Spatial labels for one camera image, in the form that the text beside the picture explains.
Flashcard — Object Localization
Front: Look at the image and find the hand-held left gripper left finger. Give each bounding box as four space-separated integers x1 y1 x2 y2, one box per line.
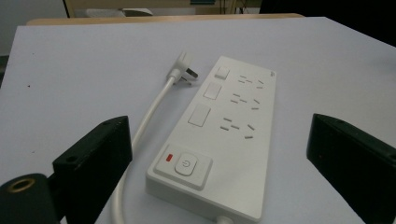
51 115 134 224

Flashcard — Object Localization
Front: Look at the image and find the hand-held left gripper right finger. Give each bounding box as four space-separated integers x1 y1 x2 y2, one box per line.
305 113 396 224

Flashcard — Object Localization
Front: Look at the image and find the white power strip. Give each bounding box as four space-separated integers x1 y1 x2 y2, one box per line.
145 55 277 224

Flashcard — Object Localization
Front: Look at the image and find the white plug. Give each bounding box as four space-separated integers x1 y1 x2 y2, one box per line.
166 51 200 86

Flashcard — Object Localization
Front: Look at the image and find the wooden table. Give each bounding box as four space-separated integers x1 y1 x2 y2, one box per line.
25 12 305 26

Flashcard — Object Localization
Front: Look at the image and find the white power cable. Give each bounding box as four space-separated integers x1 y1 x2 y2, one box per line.
111 76 233 224

